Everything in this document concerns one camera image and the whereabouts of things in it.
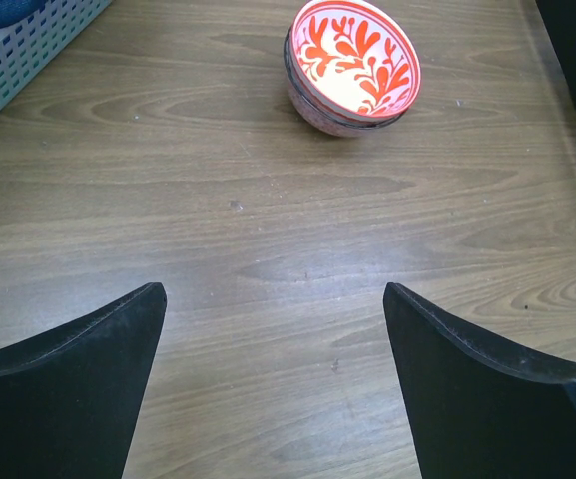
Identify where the orange floral pattern bowl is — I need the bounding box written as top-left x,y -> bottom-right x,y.
288,1 -> 421,123

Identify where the white plastic laundry basket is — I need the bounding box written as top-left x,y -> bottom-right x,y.
0,0 -> 110,111

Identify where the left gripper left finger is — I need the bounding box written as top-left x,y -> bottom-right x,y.
0,282 -> 167,478

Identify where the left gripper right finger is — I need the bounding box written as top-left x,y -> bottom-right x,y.
383,283 -> 576,478

